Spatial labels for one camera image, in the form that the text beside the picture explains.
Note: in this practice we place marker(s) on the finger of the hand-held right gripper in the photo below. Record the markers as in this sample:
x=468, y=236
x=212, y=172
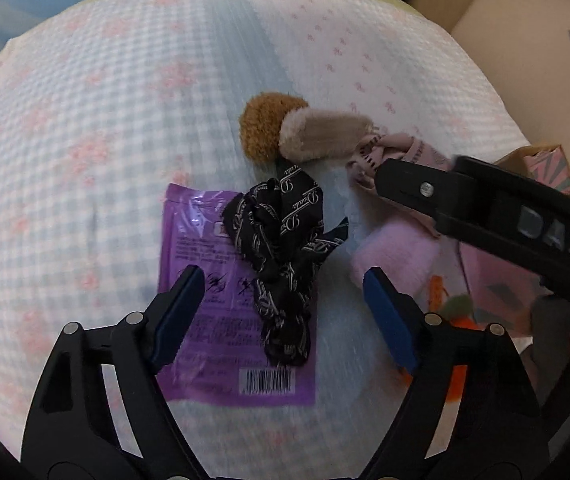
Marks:
x=410, y=187

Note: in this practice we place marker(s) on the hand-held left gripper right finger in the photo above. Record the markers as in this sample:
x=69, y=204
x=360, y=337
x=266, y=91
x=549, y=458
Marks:
x=390, y=310

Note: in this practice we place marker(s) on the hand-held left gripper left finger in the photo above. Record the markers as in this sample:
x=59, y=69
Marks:
x=177, y=305

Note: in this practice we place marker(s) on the pink patterned sock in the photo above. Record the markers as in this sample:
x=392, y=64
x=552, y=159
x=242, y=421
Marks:
x=372, y=157

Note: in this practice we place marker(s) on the purple plastic packet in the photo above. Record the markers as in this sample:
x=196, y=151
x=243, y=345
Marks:
x=200, y=280

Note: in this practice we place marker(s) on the cardboard box with pink print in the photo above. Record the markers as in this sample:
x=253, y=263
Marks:
x=547, y=165

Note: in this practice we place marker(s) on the pink plush toy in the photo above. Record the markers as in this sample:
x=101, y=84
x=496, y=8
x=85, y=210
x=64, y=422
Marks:
x=395, y=250

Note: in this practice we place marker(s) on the orange carrot plush toy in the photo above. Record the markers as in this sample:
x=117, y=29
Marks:
x=457, y=320

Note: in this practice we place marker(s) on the pink printed packet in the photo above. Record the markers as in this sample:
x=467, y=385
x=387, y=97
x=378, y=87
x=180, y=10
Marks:
x=500, y=285

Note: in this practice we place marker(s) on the brown and beige plush mushroom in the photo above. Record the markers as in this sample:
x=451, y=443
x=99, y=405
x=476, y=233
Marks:
x=320, y=132

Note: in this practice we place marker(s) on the black printed scarf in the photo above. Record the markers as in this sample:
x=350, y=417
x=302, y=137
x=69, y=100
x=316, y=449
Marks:
x=275, y=240

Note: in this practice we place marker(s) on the brown plush ball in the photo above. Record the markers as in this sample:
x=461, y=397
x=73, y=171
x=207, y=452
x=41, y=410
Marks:
x=260, y=127

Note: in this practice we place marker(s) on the checked pastel blanket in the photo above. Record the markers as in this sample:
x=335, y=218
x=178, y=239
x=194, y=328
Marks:
x=115, y=135

